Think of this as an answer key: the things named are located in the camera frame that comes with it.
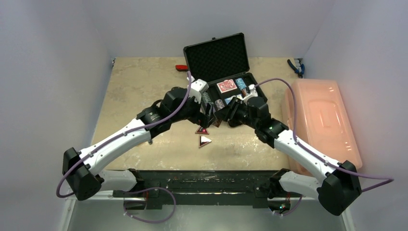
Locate light blue chip stack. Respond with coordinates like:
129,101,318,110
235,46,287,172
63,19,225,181
235,78,247,91

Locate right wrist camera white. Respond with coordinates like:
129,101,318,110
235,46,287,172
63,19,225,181
242,84,258,104

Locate blue playing card deck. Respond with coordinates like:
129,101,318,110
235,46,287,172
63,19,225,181
224,96,234,105

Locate red playing card deck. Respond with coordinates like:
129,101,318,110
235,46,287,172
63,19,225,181
216,79,238,93

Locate red handled tool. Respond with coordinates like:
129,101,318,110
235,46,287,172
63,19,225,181
175,64,188,72

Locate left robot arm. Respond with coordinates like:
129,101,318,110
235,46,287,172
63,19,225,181
56,81,214,201

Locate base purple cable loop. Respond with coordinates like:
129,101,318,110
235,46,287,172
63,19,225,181
123,187,177,224

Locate red triangular dealer button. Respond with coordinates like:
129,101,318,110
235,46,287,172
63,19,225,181
195,126,209,135

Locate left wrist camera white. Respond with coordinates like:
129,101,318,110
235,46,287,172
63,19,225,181
189,77,209,103

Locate blue handled pliers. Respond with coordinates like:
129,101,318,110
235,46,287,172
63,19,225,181
287,59,305,78

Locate white triangular dealer button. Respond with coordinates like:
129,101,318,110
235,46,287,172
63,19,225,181
199,135,212,148

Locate grey chip stack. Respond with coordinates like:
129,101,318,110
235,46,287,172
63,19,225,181
202,92,212,104

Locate aluminium frame rail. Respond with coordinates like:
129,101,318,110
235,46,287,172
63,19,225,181
60,192,356,231

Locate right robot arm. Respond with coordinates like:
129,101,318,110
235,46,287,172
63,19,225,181
215,97,362,216

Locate mixed colour chip stack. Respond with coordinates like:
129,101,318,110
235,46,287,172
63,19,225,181
214,99,225,111

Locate black poker set case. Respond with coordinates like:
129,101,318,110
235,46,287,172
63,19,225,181
183,33,268,121

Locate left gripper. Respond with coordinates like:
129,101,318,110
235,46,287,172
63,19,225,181
171,92,216,128

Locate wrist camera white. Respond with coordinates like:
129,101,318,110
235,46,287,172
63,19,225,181
189,77,209,103
242,84,258,104

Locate brown chip roll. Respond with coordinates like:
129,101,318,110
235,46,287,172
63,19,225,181
212,119,222,128

